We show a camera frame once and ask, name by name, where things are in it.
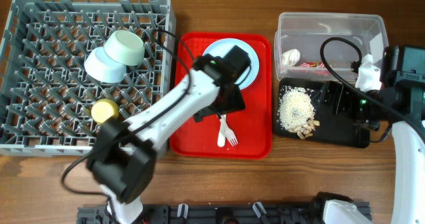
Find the grey dishwasher rack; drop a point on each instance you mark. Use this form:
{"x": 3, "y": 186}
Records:
{"x": 46, "y": 94}

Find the light green bowl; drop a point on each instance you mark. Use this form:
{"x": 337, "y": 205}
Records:
{"x": 125, "y": 47}
{"x": 103, "y": 68}

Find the black tray bin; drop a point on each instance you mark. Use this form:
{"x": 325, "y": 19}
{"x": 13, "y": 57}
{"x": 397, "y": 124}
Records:
{"x": 333, "y": 129}

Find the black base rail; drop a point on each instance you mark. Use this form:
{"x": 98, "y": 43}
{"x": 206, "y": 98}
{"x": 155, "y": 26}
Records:
{"x": 210, "y": 214}

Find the white plastic fork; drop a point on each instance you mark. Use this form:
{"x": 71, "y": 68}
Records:
{"x": 230, "y": 136}

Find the white napkin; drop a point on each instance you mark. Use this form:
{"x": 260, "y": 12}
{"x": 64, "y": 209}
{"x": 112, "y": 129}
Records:
{"x": 290, "y": 57}

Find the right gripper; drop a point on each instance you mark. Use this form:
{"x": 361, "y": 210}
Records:
{"x": 327, "y": 92}

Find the red serving tray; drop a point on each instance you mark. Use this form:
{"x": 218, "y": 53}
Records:
{"x": 252, "y": 126}

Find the clear plastic bin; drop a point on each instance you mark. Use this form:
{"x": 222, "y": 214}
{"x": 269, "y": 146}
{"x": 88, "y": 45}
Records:
{"x": 307, "y": 31}

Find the food scraps rice and nuts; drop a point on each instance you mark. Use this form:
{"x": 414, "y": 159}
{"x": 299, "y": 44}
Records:
{"x": 296, "y": 113}

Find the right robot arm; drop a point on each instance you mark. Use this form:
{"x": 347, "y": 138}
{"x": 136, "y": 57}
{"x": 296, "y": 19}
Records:
{"x": 400, "y": 101}

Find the white plastic spoon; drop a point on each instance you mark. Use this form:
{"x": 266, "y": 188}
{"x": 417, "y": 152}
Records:
{"x": 222, "y": 132}

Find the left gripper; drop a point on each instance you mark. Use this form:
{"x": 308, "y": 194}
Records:
{"x": 236, "y": 103}

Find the yellow plastic cup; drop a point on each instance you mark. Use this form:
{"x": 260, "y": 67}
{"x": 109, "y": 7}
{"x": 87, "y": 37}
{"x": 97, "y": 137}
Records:
{"x": 104, "y": 109}

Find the light blue plate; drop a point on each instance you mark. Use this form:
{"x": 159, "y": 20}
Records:
{"x": 223, "y": 46}

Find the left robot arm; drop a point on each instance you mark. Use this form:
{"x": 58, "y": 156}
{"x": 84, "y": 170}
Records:
{"x": 124, "y": 155}

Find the red snack wrapper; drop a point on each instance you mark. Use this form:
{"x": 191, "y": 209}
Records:
{"x": 312, "y": 65}

